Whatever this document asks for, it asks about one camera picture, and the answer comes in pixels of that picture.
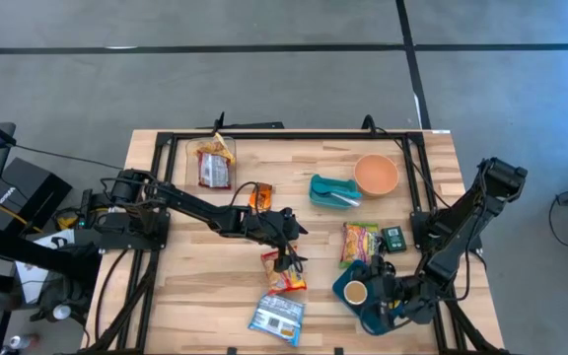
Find light teal handled basket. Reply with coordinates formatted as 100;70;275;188
309;174;363;209

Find orange snack packet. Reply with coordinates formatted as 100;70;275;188
248;181;274;212

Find red-edged ramen packet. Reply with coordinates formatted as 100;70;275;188
196;151;232;190

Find lime chili shrimp ramen packet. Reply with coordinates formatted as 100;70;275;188
338;221;382;270

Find black labelled computer case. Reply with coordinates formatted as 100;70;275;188
0;156;74;233

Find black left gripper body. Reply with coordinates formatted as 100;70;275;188
256;206;298;255

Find red yellow beef ramen packet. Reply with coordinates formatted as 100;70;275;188
260;248;309;296

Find blue white beef ramen packet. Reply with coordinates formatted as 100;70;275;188
248;293;307;347

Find clear plastic container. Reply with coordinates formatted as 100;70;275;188
183;135;239;192

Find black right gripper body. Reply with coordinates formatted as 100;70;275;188
367;253;421;324

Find peach orange plastic bowl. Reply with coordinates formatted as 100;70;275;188
353;153;400;197

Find black aluminium table frame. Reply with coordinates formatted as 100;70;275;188
81;128;512;355

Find white paper sheet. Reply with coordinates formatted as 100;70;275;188
15;228;77;306

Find small dark green box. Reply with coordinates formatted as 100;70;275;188
380;225;408;255

